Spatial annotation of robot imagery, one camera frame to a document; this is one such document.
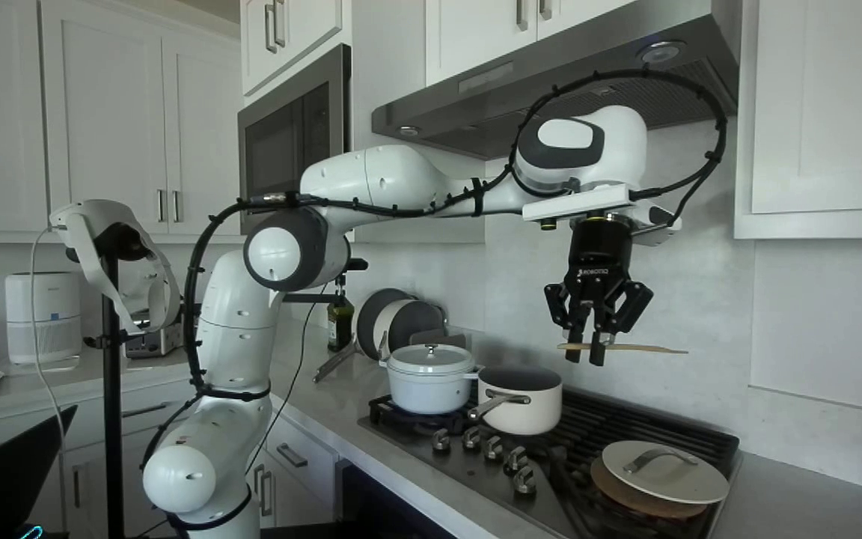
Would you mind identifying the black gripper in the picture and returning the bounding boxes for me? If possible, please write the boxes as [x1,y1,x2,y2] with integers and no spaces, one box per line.
[542,217,656,368]

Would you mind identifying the white dutch oven pot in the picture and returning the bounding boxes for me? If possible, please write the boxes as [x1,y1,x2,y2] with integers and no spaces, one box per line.
[382,361,482,421]

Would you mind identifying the black gas cooktop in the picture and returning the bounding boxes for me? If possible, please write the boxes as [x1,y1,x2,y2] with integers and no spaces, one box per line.
[364,386,741,539]

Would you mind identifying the dark round pan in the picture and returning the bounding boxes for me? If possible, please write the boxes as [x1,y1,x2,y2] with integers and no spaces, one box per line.
[389,296,452,353]

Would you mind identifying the brown shallow pan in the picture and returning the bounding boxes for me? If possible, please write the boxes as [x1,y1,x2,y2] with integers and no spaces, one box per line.
[585,455,723,534]

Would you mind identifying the dark pan white rim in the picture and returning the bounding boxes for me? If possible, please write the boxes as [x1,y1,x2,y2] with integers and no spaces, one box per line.
[353,286,415,365]

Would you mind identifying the steel range hood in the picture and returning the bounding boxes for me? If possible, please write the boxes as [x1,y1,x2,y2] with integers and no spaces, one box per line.
[368,0,741,163]

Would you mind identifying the dark glass bottle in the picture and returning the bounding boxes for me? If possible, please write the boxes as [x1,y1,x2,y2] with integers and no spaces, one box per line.
[326,296,355,353]

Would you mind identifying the white base cabinet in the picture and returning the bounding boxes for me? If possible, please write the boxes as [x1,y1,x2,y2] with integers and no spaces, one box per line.
[54,394,353,539]

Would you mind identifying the small metal appliance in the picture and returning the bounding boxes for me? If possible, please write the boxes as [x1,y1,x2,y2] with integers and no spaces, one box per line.
[126,316,184,364]

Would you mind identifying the white VR headset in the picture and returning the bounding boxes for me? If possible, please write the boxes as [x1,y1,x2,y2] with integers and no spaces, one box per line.
[46,194,183,338]

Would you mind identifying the white cylindrical appliance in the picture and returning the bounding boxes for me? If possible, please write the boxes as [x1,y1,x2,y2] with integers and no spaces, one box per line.
[2,269,85,371]

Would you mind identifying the tall white cabinet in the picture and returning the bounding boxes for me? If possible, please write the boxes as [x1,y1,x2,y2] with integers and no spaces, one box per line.
[0,0,244,244]

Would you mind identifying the dark laptop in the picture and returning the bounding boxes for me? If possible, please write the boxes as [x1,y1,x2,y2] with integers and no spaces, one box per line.
[0,401,81,539]

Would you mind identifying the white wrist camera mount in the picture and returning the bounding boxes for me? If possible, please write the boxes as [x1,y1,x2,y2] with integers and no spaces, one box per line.
[516,184,685,236]

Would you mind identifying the grey saucepan with handle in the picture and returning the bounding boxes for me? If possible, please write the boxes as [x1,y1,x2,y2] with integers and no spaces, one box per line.
[468,365,566,440]

